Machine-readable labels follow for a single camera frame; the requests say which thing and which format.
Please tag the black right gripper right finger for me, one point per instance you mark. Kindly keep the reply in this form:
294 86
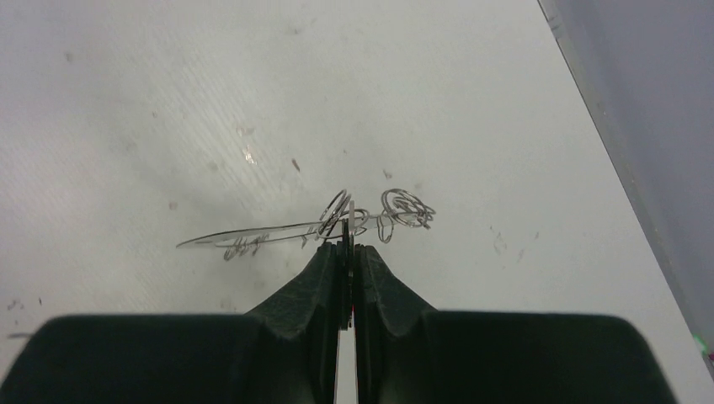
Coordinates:
409 352

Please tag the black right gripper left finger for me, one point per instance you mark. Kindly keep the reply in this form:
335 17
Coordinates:
282 351

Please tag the metal ring plate with keyrings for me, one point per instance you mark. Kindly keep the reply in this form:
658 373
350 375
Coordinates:
342 218

